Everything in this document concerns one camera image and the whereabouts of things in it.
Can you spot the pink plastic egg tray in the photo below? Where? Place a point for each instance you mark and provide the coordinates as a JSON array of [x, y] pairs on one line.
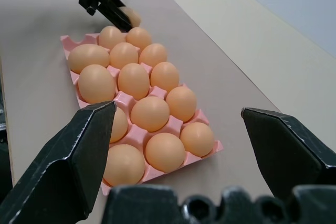
[[157, 91]]

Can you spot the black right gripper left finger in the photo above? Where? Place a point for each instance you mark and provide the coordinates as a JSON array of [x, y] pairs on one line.
[[60, 161]]

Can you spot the brown egg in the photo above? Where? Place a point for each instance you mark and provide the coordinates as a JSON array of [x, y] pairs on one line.
[[150, 113], [133, 81], [124, 55], [197, 139], [119, 125], [181, 104], [124, 165], [134, 16], [165, 155], [88, 58], [153, 55], [139, 38], [111, 36], [96, 83], [165, 77]]

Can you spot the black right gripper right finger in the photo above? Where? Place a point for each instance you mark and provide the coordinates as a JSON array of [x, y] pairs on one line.
[[286, 150]]

